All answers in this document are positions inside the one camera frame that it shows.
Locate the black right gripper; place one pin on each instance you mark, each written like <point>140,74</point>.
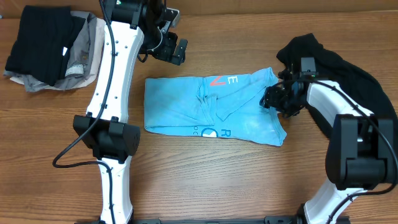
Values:
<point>270,99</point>

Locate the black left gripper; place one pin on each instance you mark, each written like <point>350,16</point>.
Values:
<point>166,52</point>

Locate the light blue printed t-shirt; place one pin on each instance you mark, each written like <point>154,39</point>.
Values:
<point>224,106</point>

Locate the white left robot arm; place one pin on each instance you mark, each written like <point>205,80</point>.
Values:
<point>134,30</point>

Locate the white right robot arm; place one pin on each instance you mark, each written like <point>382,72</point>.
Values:
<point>360,159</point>

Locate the black garment on right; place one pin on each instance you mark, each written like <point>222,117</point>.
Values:
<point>361,86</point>

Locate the grey folded garment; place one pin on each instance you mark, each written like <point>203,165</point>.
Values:
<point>79,56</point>

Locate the black folded garment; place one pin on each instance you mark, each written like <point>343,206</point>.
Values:
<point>43,44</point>

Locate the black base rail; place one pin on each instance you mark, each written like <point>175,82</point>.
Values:
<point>217,221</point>

